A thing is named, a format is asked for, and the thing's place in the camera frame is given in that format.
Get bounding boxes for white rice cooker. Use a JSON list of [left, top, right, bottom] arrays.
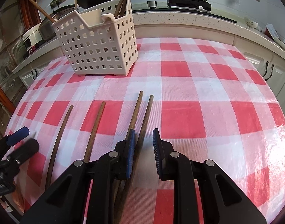
[[23, 23, 42, 51]]

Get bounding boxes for red white checkered tablecloth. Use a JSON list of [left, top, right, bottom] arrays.
[[6, 38, 285, 223]]

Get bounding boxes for stainless steel pressure cooker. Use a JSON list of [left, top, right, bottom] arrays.
[[38, 4, 78, 42]]

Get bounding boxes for white perforated utensil basket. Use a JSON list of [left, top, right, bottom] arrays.
[[52, 0, 138, 76]]

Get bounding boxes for white lower cabinets with countertop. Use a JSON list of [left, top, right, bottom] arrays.
[[13, 9, 285, 96]]

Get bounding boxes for red and white packet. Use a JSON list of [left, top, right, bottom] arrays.
[[264, 24, 280, 41]]

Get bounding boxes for small white ceramic cup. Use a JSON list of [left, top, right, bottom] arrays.
[[244, 17, 259, 29]]

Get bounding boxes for black glass gas stove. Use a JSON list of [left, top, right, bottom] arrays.
[[132, 0, 237, 24]]

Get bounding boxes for wooden glass door frame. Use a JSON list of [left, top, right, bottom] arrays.
[[0, 0, 41, 114]]

